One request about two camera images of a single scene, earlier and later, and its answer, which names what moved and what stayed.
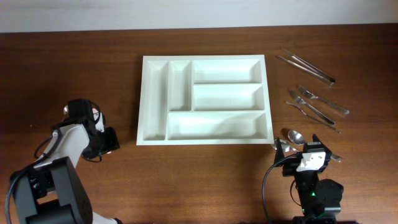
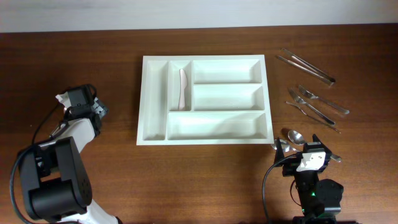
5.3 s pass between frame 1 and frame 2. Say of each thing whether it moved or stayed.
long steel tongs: stayed
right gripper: stayed
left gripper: moved
